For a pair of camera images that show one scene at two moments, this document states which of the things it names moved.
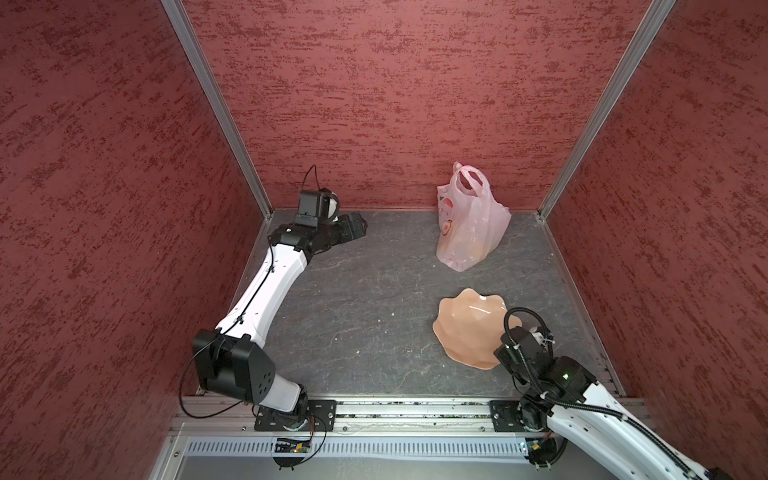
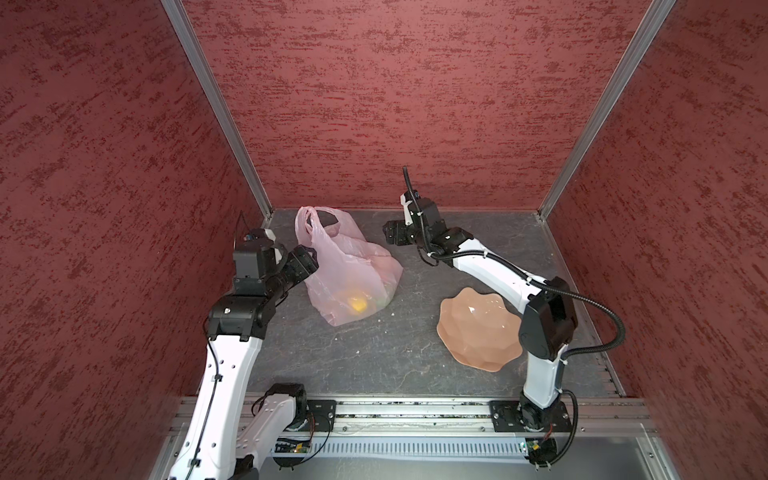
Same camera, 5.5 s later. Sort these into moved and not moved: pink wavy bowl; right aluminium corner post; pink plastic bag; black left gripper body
Moved: pink plastic bag; black left gripper body
Not moved: right aluminium corner post; pink wavy bowl
